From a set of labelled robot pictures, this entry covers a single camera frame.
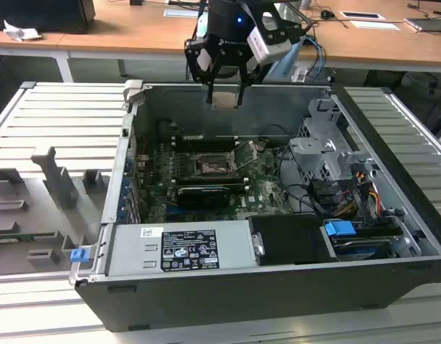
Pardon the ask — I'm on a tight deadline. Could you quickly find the white plug block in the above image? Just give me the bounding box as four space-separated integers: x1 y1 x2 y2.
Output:
290 66 309 82

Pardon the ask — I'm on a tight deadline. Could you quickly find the black wire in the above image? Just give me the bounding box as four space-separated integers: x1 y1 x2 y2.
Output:
305 181 336 219

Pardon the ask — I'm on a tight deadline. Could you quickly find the grey parts rack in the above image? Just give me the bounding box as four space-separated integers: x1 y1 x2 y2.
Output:
0 145 113 277

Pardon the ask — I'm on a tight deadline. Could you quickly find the wooden desk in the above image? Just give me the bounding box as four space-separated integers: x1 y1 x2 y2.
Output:
0 30 77 83
57 0 441 78

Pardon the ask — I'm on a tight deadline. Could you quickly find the grey plastic case latch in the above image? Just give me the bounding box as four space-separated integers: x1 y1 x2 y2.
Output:
122 79 146 105

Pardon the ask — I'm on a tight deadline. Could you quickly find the blue cable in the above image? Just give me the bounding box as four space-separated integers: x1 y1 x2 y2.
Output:
302 34 327 82

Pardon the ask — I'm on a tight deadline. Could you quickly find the black camera mounting bracket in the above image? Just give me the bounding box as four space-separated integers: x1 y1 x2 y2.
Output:
257 1 313 47

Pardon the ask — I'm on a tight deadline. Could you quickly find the crumpled white paper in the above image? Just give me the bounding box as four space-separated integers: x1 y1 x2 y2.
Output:
3 19 42 42

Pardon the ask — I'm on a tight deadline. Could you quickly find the black RAM slot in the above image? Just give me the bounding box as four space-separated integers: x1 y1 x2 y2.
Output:
171 135 240 143
173 178 250 188
171 172 243 182
171 141 239 151

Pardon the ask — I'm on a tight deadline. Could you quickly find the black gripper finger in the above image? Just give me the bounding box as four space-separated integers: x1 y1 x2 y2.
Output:
184 35 222 105
237 53 270 108

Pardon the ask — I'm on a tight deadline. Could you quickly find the blue disk carrier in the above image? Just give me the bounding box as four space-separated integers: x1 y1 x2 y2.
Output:
323 220 356 237

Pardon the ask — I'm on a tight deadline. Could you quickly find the black plastic shroud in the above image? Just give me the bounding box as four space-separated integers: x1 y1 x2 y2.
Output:
247 214 338 266

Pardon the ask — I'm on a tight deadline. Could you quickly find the metal socket cover frame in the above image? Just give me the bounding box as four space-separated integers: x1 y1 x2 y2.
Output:
231 140 259 169

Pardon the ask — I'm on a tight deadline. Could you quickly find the green RAM stick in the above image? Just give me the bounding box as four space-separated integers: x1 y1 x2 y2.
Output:
0 232 58 244

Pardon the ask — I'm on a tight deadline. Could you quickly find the black open PC case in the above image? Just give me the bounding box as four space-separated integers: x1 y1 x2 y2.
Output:
68 79 441 333

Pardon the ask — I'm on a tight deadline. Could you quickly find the small CPU plate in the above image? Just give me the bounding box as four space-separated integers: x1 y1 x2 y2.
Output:
212 92 240 110

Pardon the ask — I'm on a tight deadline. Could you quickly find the silver metal drive cage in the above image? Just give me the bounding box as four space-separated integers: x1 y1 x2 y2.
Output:
288 98 379 187

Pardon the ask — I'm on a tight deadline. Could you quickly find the hard disk drive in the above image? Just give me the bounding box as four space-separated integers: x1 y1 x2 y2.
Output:
329 234 393 261

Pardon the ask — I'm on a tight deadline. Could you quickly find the white sheet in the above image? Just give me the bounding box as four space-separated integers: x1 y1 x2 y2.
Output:
350 20 402 32

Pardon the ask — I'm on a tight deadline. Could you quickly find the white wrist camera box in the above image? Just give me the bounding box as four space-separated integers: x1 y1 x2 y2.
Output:
247 24 293 66

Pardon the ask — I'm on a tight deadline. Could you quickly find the grey power supply unit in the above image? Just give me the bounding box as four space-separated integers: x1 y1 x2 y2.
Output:
107 220 266 277

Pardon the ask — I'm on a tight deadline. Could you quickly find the black graphics card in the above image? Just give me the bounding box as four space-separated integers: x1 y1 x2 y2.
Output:
176 184 231 211

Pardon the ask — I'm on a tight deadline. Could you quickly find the CPU socket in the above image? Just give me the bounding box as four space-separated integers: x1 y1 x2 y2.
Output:
193 152 240 179

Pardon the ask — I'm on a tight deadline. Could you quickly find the black box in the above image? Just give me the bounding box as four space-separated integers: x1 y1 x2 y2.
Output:
0 0 96 35

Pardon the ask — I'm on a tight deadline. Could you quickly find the pale blue teach pendant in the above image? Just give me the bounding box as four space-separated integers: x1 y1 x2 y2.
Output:
270 42 303 82

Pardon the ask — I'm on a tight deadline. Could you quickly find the green motherboard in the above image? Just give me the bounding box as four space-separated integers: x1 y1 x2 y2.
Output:
133 138 314 221

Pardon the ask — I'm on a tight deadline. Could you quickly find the yellow and red wire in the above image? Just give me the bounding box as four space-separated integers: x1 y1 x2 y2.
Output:
363 189 383 216

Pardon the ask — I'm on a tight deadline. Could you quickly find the grey laptop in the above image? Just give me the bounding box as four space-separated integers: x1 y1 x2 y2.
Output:
404 16 441 35

